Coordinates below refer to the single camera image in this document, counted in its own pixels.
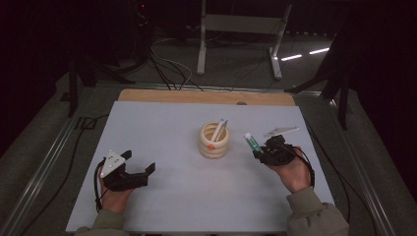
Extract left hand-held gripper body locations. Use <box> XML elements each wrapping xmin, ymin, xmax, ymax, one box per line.
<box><xmin>99</xmin><ymin>149</ymin><xmax>149</xmax><ymax>193</ymax></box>

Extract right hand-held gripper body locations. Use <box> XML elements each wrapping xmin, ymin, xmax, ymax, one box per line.
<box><xmin>259</xmin><ymin>126</ymin><xmax>300</xmax><ymax>166</ymax></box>

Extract green and white glue stick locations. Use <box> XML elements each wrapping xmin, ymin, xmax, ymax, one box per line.
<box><xmin>244</xmin><ymin>132</ymin><xmax>264</xmax><ymax>153</ymax></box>

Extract cream ringed pen holder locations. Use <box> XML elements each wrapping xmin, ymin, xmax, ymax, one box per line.
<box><xmin>199</xmin><ymin>121</ymin><xmax>230</xmax><ymax>160</ymax></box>

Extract white pen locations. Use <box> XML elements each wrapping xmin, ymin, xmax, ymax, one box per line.
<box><xmin>210</xmin><ymin>118</ymin><xmax>225</xmax><ymax>143</ymax></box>

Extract person's left hand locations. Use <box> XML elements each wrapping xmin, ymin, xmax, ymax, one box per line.
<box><xmin>99</xmin><ymin>183</ymin><xmax>134</xmax><ymax>214</ymax></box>

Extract person's right hand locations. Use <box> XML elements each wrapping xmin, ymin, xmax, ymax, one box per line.
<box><xmin>268</xmin><ymin>148</ymin><xmax>313</xmax><ymax>195</ymax></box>

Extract white table mat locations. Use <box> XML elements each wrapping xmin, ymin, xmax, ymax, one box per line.
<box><xmin>65</xmin><ymin>100</ymin><xmax>335</xmax><ymax>234</ymax></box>

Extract black tripod stand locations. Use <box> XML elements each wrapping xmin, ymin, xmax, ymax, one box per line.
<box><xmin>67</xmin><ymin>55</ymin><xmax>136</xmax><ymax>118</ymax></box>
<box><xmin>284</xmin><ymin>32</ymin><xmax>351</xmax><ymax>131</ymax></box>

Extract white metal stand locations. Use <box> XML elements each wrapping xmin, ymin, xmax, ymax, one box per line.
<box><xmin>196</xmin><ymin>0</ymin><xmax>293</xmax><ymax>81</ymax></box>

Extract dark equipment rack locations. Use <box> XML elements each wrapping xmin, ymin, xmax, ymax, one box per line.
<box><xmin>129</xmin><ymin>0</ymin><xmax>155</xmax><ymax>65</ymax></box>

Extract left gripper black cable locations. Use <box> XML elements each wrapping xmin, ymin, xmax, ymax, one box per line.
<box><xmin>93</xmin><ymin>159</ymin><xmax>106</xmax><ymax>212</ymax></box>

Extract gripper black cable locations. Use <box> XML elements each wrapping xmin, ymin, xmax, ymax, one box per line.
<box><xmin>287</xmin><ymin>146</ymin><xmax>317</xmax><ymax>189</ymax></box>
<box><xmin>93</xmin><ymin>159</ymin><xmax>106</xmax><ymax>212</ymax></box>

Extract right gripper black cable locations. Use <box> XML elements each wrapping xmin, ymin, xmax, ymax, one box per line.
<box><xmin>287</xmin><ymin>146</ymin><xmax>317</xmax><ymax>189</ymax></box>

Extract metal floor rail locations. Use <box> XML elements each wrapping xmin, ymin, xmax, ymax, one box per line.
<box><xmin>328</xmin><ymin>97</ymin><xmax>399</xmax><ymax>236</ymax></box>
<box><xmin>0</xmin><ymin>87</ymin><xmax>96</xmax><ymax>236</ymax></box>

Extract black floor cables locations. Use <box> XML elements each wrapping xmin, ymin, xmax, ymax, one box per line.
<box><xmin>148</xmin><ymin>48</ymin><xmax>205</xmax><ymax>91</ymax></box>

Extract white floor cable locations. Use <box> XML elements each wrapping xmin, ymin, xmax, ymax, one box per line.
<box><xmin>150</xmin><ymin>38</ymin><xmax>193</xmax><ymax>89</ymax></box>

